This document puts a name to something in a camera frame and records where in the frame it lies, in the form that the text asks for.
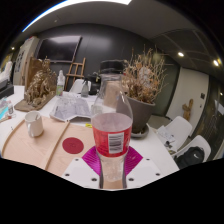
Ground white green-label spray bottle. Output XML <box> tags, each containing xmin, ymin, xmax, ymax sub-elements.
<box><xmin>55</xmin><ymin>69</ymin><xmax>66</xmax><ymax>97</ymax></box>

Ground clear red-label drink bottle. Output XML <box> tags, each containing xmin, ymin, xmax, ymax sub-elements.
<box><xmin>90</xmin><ymin>59</ymin><xmax>134</xmax><ymax>190</ymax></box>

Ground white chair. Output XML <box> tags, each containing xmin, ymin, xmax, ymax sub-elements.
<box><xmin>69</xmin><ymin>78</ymin><xmax>93</xmax><ymax>95</ymax></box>
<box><xmin>164</xmin><ymin>115</ymin><xmax>194</xmax><ymax>151</ymax></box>
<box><xmin>173</xmin><ymin>134</ymin><xmax>212</xmax><ymax>169</ymax></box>

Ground white ceramic mug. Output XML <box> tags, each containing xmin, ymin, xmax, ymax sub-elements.
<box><xmin>24</xmin><ymin>110</ymin><xmax>45</xmax><ymax>139</ymax></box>

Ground wooden easel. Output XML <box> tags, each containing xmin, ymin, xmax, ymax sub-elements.
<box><xmin>64</xmin><ymin>57</ymin><xmax>87</xmax><ymax>91</ymax></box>

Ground small paint jar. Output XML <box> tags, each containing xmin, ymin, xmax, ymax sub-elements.
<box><xmin>7</xmin><ymin>100</ymin><xmax>15</xmax><ymax>116</ymax></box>

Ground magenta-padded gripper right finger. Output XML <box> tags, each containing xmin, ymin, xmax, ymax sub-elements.
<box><xmin>123</xmin><ymin>145</ymin><xmax>163</xmax><ymax>190</ymax></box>

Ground ceiling strip light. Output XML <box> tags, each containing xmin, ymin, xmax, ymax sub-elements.
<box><xmin>21</xmin><ymin>0</ymin><xmax>133</xmax><ymax>33</ymax></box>

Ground black foam block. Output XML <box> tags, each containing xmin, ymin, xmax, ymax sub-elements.
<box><xmin>0</xmin><ymin>79</ymin><xmax>15</xmax><ymax>100</ymax></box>

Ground dry plant in grey pot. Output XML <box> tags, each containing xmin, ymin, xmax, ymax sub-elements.
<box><xmin>121</xmin><ymin>46</ymin><xmax>168</xmax><ymax>134</ymax></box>

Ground white paper sheet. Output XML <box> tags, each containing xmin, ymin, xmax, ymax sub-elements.
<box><xmin>156</xmin><ymin>125</ymin><xmax>178</xmax><ymax>148</ymax></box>

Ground grey plant saucer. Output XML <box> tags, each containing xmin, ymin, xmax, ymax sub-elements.
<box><xmin>130</xmin><ymin>123</ymin><xmax>150</xmax><ymax>139</ymax></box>

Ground black wall screen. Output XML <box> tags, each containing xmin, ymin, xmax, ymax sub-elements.
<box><xmin>35</xmin><ymin>35</ymin><xmax>83</xmax><ymax>64</ymax></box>

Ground printed newspaper sheet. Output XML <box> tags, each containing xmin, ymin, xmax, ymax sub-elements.
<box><xmin>49</xmin><ymin>92</ymin><xmax>98</xmax><ymax>123</ymax></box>

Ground wooden wall figure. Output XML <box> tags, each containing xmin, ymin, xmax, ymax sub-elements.
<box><xmin>181</xmin><ymin>98</ymin><xmax>194</xmax><ymax>122</ymax></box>

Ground flat round red coaster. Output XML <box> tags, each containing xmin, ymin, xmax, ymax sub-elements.
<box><xmin>61</xmin><ymin>136</ymin><xmax>85</xmax><ymax>155</ymax></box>

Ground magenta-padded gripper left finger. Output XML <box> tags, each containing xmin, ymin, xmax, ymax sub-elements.
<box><xmin>61</xmin><ymin>145</ymin><xmax>101</xmax><ymax>190</ymax></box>

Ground golden relief sculpture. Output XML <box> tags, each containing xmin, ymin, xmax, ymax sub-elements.
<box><xmin>13</xmin><ymin>56</ymin><xmax>58</xmax><ymax>113</ymax></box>

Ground black backpack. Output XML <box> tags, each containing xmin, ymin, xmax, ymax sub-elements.
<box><xmin>174</xmin><ymin>145</ymin><xmax>205</xmax><ymax>169</ymax></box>

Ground dark spray bottle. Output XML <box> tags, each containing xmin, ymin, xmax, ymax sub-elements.
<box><xmin>80</xmin><ymin>79</ymin><xmax>90</xmax><ymax>98</ymax></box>

